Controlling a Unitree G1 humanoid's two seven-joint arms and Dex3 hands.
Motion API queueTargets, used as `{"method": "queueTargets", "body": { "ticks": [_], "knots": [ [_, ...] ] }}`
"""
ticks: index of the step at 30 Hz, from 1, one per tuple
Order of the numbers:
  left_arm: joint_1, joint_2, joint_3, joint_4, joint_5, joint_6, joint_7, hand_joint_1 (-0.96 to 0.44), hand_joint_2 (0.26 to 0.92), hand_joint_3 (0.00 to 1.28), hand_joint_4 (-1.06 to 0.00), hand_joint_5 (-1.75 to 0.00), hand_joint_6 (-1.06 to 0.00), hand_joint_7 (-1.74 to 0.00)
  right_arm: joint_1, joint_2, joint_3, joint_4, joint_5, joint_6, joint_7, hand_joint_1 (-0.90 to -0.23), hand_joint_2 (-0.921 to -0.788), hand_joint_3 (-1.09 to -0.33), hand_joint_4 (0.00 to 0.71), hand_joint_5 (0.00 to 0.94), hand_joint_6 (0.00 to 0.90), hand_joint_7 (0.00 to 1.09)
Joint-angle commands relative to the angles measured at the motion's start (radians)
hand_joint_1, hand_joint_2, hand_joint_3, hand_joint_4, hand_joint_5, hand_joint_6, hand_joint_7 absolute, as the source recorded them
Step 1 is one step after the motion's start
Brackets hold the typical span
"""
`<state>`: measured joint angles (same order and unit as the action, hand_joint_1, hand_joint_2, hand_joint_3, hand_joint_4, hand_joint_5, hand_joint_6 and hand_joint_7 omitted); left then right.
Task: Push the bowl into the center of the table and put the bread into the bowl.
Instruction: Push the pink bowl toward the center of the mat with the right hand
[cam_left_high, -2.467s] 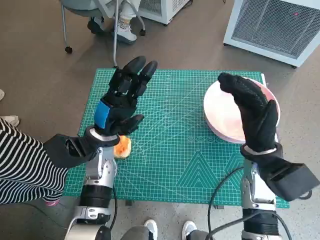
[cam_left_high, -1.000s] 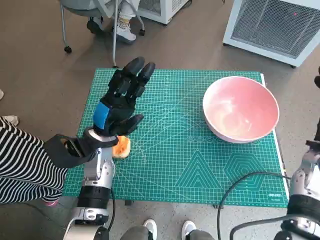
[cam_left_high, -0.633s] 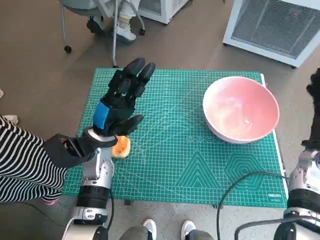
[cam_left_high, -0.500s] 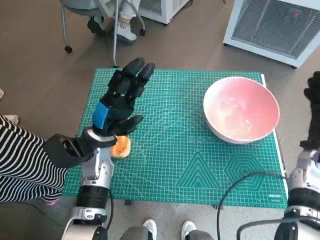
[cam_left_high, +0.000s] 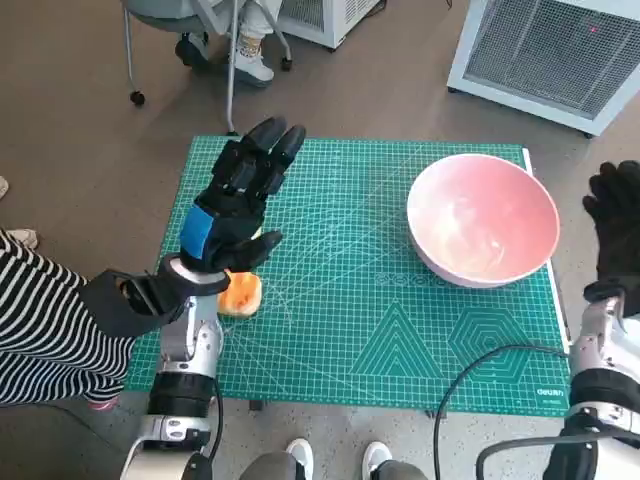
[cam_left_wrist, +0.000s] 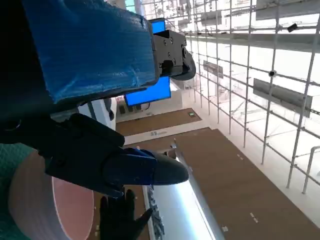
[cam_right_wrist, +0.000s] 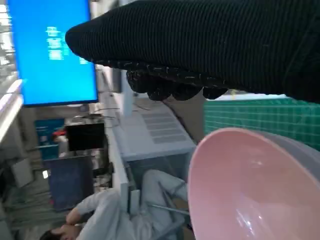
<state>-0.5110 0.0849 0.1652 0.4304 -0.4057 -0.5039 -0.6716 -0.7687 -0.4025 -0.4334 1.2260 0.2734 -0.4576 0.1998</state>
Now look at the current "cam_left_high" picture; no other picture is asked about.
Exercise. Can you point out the person in striped clothing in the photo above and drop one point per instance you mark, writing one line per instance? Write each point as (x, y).
(40, 320)

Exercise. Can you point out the small white mesh cabinet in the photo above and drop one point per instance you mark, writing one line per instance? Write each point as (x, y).
(330, 20)

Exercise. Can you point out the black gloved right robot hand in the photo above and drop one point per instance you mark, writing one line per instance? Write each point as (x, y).
(620, 225)

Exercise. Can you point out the standing person with white shoes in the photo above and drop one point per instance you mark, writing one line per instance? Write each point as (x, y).
(300, 455)

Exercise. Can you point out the person's beige shoe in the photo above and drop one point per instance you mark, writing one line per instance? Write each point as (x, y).
(2, 187)

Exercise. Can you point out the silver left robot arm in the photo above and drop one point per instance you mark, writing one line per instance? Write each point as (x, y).
(190, 345)

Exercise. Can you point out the person's white shoe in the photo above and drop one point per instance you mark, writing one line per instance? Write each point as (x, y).
(22, 238)

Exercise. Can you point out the silver metal pole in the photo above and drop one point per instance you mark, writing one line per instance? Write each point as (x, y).
(230, 100)

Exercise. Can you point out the grey office chair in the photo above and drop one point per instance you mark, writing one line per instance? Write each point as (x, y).
(150, 15)

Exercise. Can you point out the seated person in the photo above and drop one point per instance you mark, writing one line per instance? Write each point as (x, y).
(247, 55)

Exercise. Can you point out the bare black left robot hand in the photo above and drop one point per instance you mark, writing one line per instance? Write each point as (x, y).
(230, 215)

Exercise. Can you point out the green cutting mat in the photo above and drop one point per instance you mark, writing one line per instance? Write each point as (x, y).
(340, 250)

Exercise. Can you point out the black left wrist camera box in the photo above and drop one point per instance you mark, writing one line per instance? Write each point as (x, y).
(120, 305)

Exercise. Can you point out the black table clamp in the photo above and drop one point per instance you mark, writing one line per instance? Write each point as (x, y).
(257, 405)

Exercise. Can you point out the large white mesh cabinet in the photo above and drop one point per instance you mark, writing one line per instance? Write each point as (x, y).
(540, 50)

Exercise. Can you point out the pink shoe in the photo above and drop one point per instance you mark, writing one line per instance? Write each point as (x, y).
(104, 405)

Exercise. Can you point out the rectangular striped toy bread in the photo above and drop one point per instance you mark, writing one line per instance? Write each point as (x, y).
(245, 295)

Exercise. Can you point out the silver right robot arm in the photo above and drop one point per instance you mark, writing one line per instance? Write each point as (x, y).
(595, 350)

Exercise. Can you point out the pink bowl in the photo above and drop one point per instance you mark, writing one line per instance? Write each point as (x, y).
(480, 220)

